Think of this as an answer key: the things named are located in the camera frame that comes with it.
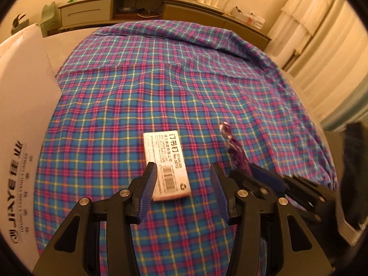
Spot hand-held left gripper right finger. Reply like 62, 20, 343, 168
210, 162, 325, 276

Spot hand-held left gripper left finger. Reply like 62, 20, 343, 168
33, 162, 158, 276

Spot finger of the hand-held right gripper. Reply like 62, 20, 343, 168
229, 168, 268, 196
252, 165, 287, 196

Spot purple toy figure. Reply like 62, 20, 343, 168
219, 121, 253, 176

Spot white staples box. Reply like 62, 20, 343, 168
143, 130, 192, 202

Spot white cardboard box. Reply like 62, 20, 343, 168
0, 23, 62, 265

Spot plaid blanket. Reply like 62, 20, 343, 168
33, 20, 338, 276

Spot cream curtain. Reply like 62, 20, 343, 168
264, 0, 368, 121

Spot white box with red label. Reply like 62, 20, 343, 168
233, 6, 265, 29

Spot long low cabinet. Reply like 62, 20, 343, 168
59, 0, 272, 56

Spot green plastic chair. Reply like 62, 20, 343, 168
40, 1, 61, 36

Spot dark potted plant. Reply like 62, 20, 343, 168
11, 14, 29, 33

